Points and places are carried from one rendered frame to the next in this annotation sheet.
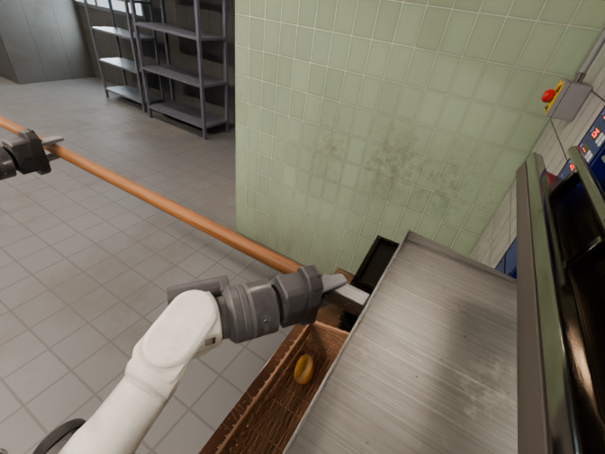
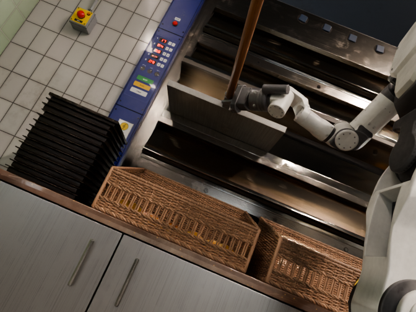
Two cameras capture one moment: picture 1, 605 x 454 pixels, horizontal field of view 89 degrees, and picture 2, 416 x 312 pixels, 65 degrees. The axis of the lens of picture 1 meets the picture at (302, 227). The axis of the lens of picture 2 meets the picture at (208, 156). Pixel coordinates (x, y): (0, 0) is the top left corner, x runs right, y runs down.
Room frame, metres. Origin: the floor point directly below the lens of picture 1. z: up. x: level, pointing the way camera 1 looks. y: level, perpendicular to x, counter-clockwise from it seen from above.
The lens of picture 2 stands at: (0.85, 1.05, 0.57)
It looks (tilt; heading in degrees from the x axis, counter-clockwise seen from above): 17 degrees up; 247
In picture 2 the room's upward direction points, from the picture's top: 23 degrees clockwise
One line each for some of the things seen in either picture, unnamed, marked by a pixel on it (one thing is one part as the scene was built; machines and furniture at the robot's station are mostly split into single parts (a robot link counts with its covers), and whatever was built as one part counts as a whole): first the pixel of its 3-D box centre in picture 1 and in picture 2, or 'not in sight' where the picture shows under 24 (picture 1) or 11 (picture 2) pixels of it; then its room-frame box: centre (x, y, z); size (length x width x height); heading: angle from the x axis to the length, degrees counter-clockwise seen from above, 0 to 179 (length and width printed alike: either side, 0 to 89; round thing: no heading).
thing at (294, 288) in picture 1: (280, 301); (249, 98); (0.35, 0.02, 1.20); 0.12 x 0.10 x 0.13; 119
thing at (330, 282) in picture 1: (329, 280); not in sight; (0.39, -0.06, 1.22); 0.06 x 0.03 x 0.02; 119
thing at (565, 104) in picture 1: (565, 99); (83, 20); (1.08, -0.74, 1.46); 0.10 x 0.07 x 0.10; 155
